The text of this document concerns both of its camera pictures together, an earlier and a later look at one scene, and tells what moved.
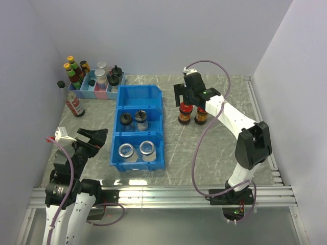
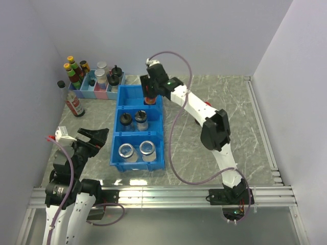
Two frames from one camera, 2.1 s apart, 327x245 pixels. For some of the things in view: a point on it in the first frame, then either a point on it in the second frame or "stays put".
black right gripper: (180, 90) to (145, 81)
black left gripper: (97, 138) stays put
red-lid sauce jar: (185, 110) to (149, 100)
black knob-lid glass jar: (126, 121) stays put
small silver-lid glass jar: (126, 151) stays put
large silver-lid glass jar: (147, 149) stays put
